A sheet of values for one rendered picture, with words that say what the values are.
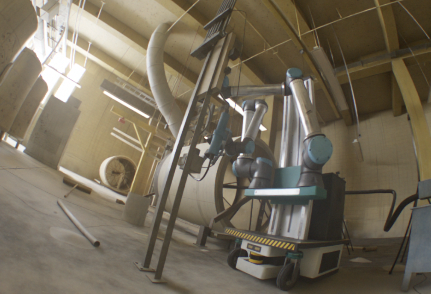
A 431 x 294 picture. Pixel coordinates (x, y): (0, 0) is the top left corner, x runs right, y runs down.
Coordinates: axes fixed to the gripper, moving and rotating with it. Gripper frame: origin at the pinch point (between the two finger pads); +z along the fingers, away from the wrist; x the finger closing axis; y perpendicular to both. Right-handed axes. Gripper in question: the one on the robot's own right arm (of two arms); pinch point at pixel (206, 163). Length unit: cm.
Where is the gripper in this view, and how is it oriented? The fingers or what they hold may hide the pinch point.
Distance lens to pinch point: 121.2
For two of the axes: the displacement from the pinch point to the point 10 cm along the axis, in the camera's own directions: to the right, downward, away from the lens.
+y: 6.0, 7.4, 3.0
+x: -6.8, 2.7, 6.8
